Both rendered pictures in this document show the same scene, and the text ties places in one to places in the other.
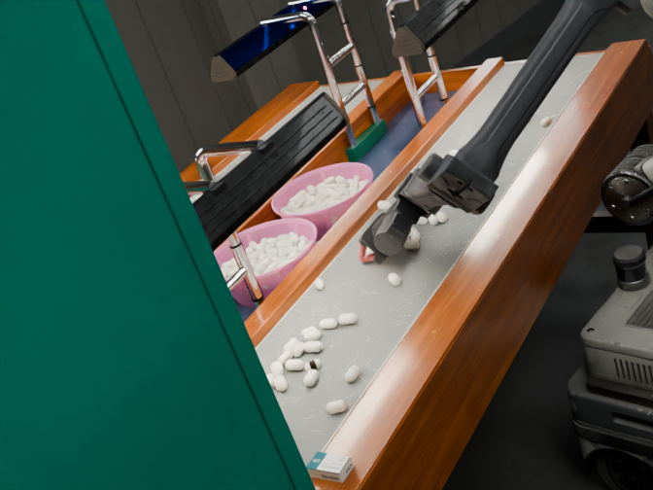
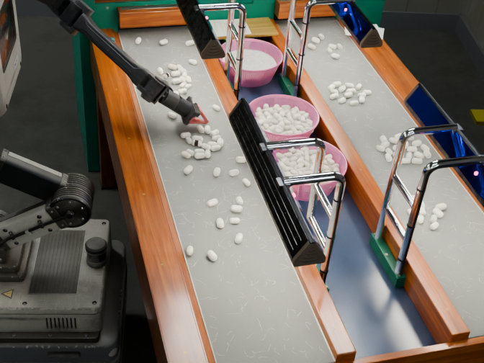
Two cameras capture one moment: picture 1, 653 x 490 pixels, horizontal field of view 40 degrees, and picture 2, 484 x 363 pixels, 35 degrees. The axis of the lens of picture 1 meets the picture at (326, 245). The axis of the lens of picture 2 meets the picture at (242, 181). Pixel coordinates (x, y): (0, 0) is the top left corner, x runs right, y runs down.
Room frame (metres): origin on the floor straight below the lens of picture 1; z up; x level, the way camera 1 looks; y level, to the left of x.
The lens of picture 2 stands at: (3.02, -1.92, 2.30)
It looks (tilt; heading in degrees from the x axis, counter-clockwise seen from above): 38 degrees down; 122
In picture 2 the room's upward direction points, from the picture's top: 5 degrees clockwise
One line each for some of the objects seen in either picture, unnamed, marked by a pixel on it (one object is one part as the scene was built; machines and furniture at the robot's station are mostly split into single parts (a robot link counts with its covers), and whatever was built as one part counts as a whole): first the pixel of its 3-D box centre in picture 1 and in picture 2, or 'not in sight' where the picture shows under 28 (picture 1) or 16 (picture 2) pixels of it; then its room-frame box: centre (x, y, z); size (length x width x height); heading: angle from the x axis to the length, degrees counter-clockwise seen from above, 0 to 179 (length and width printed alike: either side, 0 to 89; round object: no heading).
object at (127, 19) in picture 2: not in sight; (155, 15); (1.12, 0.34, 0.83); 0.30 x 0.06 x 0.07; 50
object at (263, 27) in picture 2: not in sight; (236, 28); (1.38, 0.56, 0.77); 0.33 x 0.15 x 0.01; 50
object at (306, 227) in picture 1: (268, 264); (281, 124); (1.88, 0.14, 0.72); 0.27 x 0.27 x 0.10
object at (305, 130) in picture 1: (243, 184); (193, 6); (1.50, 0.10, 1.08); 0.62 x 0.08 x 0.07; 140
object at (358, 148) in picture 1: (323, 79); (425, 204); (2.55, -0.16, 0.90); 0.20 x 0.19 x 0.45; 140
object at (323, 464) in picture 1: (329, 467); not in sight; (1.07, 0.11, 0.77); 0.06 x 0.04 x 0.02; 50
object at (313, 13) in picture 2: not in sight; (309, 6); (1.56, 0.86, 0.83); 0.30 x 0.06 x 0.07; 50
